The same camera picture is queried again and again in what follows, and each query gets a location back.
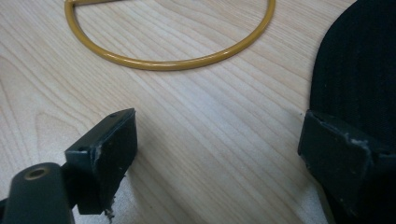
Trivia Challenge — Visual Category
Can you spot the black cloth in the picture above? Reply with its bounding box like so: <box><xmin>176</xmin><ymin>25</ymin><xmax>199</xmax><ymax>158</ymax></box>
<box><xmin>309</xmin><ymin>0</ymin><xmax>396</xmax><ymax>224</ymax></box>

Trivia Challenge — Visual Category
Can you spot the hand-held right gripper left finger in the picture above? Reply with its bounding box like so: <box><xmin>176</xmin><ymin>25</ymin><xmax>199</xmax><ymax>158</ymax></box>
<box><xmin>64</xmin><ymin>107</ymin><xmax>138</xmax><ymax>217</ymax></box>

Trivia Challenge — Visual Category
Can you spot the yellow metal ring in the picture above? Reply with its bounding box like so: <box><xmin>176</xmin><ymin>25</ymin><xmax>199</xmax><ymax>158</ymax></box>
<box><xmin>64</xmin><ymin>0</ymin><xmax>276</xmax><ymax>72</ymax></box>

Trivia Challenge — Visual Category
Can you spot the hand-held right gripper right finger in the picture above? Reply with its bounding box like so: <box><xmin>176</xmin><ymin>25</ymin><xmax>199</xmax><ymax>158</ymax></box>
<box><xmin>297</xmin><ymin>108</ymin><xmax>396</xmax><ymax>219</ymax></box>

